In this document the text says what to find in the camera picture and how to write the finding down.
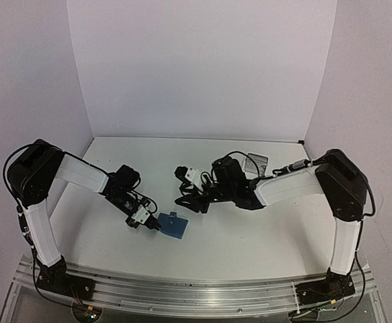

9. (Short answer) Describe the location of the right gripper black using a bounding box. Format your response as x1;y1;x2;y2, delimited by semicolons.
175;180;234;213

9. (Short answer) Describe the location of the blue leather card holder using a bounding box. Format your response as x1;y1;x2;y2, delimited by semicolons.
158;212;189;240

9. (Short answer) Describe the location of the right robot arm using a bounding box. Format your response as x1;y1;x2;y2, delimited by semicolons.
174;149;376;305

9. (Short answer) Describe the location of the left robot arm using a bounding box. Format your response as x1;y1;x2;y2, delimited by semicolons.
2;139;161;303

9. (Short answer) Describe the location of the stack of cards in tray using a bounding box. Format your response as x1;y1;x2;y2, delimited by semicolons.
245;153;269;172

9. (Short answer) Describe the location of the white plastic tray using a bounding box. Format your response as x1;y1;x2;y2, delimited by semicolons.
242;151;270;178

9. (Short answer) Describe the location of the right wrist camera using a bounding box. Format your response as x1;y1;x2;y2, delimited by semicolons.
174;166;201;184

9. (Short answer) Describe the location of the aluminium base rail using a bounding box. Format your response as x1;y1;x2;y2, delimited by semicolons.
12;258;375;312

